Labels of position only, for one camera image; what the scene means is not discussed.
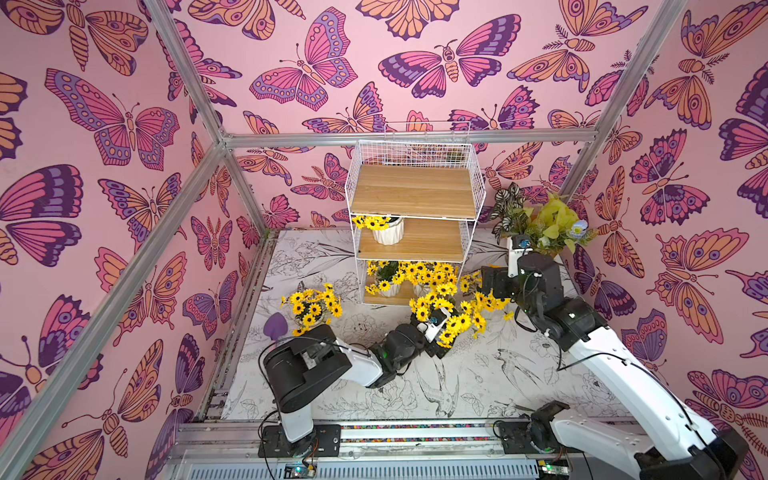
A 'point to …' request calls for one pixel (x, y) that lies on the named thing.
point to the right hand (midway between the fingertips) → (504, 265)
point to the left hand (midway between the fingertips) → (450, 320)
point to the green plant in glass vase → (550, 222)
